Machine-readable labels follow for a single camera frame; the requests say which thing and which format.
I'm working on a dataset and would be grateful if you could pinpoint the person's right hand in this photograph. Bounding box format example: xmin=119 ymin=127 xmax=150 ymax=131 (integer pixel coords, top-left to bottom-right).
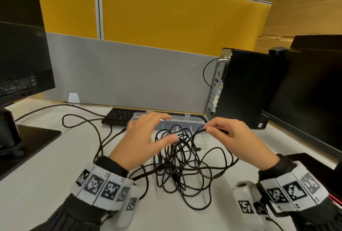
xmin=204 ymin=117 xmax=280 ymax=171

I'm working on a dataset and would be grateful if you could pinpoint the person's left hand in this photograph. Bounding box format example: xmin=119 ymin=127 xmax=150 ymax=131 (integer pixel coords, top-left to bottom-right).
xmin=109 ymin=112 xmax=180 ymax=171

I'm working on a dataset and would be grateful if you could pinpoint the tangle of black cables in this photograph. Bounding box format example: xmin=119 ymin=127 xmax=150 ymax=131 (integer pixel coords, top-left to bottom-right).
xmin=128 ymin=124 xmax=240 ymax=210

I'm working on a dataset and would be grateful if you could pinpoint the clear plastic compartment box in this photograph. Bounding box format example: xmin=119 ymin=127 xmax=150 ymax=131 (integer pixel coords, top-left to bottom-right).
xmin=132 ymin=112 xmax=208 ymax=134

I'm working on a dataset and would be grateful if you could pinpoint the person's right forearm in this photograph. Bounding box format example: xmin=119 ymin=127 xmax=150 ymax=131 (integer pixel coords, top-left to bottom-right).
xmin=258 ymin=154 xmax=342 ymax=231

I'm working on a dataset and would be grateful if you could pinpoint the person's left forearm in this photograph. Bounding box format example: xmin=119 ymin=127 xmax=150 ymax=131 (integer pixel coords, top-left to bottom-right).
xmin=29 ymin=156 xmax=139 ymax=231

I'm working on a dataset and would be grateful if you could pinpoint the brown cardboard box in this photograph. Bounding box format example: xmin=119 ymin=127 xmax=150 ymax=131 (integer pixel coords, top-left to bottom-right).
xmin=254 ymin=0 xmax=342 ymax=54

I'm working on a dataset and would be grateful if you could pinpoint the black keyboard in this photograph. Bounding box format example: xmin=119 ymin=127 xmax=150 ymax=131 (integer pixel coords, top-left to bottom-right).
xmin=101 ymin=107 xmax=187 ymax=127

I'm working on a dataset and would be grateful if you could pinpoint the left wrist marker band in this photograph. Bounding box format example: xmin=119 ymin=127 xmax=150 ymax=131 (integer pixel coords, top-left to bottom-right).
xmin=72 ymin=164 xmax=137 ymax=211

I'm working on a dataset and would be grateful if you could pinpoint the wrist marker band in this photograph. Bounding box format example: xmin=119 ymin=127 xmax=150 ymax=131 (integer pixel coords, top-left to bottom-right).
xmin=260 ymin=161 xmax=330 ymax=212
xmin=72 ymin=164 xmax=137 ymax=211

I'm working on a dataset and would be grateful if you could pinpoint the black desktop computer tower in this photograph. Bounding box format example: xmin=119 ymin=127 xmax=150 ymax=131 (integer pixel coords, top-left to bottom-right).
xmin=205 ymin=48 xmax=270 ymax=130

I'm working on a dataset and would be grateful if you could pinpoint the right wrist marker band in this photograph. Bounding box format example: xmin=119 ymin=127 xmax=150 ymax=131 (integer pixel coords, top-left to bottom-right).
xmin=260 ymin=161 xmax=330 ymax=212

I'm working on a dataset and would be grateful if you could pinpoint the grey desk partition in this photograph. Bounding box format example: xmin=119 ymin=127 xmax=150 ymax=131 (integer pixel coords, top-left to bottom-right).
xmin=44 ymin=32 xmax=218 ymax=114

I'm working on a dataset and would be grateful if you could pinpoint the wide black monitor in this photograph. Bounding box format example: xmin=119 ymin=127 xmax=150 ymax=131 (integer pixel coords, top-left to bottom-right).
xmin=261 ymin=35 xmax=342 ymax=157

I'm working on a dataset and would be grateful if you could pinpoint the grey webcam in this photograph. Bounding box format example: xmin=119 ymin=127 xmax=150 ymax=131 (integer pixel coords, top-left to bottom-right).
xmin=268 ymin=46 xmax=289 ymax=56

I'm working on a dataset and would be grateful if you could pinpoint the yellow partition panel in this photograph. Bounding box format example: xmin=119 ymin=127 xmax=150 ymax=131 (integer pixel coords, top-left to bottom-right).
xmin=0 ymin=0 xmax=294 ymax=57

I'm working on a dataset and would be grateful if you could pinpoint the black monitor with square stand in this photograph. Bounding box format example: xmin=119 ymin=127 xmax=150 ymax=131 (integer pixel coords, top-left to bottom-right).
xmin=0 ymin=0 xmax=62 ymax=180

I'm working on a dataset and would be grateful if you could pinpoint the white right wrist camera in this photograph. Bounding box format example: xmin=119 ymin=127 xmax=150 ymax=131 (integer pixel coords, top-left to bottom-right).
xmin=232 ymin=180 xmax=268 ymax=225

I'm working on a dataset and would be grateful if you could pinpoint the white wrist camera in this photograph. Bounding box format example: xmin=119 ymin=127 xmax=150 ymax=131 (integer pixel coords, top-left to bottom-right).
xmin=232 ymin=180 xmax=268 ymax=225
xmin=115 ymin=183 xmax=141 ymax=229

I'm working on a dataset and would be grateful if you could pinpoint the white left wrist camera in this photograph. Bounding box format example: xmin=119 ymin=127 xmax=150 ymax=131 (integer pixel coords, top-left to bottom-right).
xmin=115 ymin=183 xmax=141 ymax=229

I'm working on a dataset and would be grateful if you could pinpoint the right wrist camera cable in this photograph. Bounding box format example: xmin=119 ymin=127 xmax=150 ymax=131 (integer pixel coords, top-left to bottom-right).
xmin=266 ymin=217 xmax=284 ymax=231

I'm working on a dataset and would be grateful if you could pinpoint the thin lock cable silver plug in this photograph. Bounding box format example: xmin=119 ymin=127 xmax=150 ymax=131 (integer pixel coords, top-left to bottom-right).
xmin=202 ymin=56 xmax=232 ymax=88

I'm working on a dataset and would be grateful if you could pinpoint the black desk power cable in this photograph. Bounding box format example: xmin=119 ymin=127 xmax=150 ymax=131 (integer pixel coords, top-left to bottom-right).
xmin=15 ymin=104 xmax=106 ymax=122

